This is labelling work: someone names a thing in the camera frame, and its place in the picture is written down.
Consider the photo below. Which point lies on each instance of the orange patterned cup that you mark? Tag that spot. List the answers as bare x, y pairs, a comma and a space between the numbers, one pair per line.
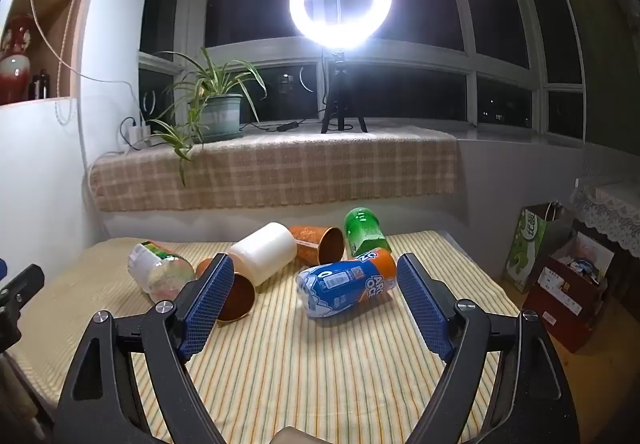
311, 241

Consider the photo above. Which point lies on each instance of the green paper bag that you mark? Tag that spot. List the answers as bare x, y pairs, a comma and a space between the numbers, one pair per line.
525, 249

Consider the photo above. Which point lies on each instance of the striped yellow tablecloth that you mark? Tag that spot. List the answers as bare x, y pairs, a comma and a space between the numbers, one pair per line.
300, 374

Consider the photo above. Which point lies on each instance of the brown cup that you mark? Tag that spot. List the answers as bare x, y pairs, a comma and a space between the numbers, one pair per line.
237, 296

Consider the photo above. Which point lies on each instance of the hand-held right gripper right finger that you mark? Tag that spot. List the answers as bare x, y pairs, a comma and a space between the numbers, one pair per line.
425, 306

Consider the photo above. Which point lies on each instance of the plaid cloth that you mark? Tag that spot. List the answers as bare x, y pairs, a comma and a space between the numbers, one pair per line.
300, 168

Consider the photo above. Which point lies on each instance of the wooden shelf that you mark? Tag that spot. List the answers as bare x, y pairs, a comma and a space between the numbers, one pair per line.
65, 23

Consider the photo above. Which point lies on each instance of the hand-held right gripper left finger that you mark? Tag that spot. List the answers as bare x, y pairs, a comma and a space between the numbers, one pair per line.
207, 306

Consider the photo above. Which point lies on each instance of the black tripod stand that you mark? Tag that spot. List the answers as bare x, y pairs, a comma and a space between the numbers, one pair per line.
340, 73

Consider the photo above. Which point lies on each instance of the red cardboard box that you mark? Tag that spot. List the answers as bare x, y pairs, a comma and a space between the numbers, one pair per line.
560, 314

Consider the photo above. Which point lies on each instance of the dark glass bottle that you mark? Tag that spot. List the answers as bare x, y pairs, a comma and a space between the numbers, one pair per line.
42, 86

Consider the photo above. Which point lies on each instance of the potted spider plant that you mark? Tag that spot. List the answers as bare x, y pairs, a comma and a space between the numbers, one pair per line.
220, 116

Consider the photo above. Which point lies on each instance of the clear bottle with green label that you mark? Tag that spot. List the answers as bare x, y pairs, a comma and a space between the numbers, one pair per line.
160, 274

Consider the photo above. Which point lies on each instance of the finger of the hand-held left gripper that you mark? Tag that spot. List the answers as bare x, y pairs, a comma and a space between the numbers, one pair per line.
20, 289

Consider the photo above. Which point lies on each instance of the blue and orange bottle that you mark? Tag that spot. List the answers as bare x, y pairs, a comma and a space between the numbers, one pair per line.
340, 286

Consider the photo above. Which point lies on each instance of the white window frame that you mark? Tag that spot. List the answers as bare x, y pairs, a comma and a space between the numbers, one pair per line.
430, 58

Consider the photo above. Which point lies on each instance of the white cup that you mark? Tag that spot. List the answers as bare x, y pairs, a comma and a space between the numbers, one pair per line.
262, 251

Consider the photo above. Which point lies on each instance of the red and white vase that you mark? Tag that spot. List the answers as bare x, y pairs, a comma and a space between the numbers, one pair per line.
15, 73

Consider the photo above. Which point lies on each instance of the green plastic bottle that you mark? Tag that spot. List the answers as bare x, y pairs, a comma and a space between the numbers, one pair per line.
365, 229

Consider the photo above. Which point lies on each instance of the white power strip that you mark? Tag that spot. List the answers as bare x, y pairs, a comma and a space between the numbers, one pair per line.
136, 137

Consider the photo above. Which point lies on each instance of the white lace cloth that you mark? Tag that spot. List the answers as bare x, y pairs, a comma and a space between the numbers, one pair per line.
615, 219

